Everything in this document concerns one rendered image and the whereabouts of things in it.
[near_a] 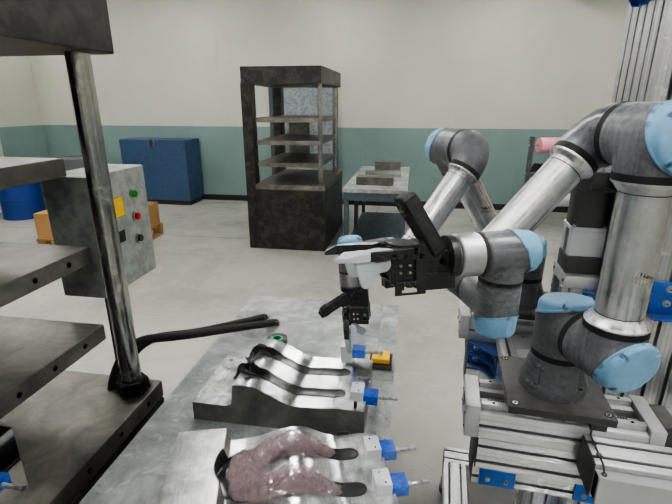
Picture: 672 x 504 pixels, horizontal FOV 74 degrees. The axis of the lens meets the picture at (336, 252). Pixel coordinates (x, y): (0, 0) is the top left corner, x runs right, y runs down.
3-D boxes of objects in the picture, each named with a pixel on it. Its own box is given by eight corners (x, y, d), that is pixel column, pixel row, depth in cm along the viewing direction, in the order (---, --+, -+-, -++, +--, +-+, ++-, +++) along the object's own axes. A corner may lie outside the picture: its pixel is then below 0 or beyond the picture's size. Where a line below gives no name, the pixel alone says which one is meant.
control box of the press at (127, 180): (191, 483, 208) (150, 164, 162) (157, 542, 180) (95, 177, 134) (148, 477, 212) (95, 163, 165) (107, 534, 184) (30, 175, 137)
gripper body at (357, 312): (368, 326, 136) (366, 289, 134) (340, 326, 138) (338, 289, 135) (370, 317, 144) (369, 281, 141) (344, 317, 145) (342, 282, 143)
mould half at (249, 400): (371, 383, 148) (373, 347, 144) (363, 438, 124) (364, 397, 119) (228, 369, 156) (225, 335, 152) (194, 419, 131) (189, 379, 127)
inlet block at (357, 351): (383, 356, 145) (383, 341, 143) (382, 363, 140) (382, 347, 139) (343, 355, 147) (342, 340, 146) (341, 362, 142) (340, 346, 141)
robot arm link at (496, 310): (491, 312, 90) (497, 261, 87) (525, 340, 80) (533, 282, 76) (455, 316, 88) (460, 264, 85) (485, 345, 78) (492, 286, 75)
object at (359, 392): (397, 401, 129) (398, 385, 127) (396, 413, 124) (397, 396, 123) (352, 397, 131) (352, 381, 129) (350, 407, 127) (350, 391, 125)
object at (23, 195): (56, 212, 725) (45, 157, 697) (27, 221, 670) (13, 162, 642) (24, 211, 734) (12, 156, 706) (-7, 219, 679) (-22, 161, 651)
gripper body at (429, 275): (391, 297, 70) (462, 290, 73) (391, 243, 69) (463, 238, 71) (377, 285, 78) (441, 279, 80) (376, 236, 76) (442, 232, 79)
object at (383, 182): (406, 220, 678) (410, 158, 649) (403, 261, 500) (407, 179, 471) (361, 218, 689) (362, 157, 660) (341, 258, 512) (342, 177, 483)
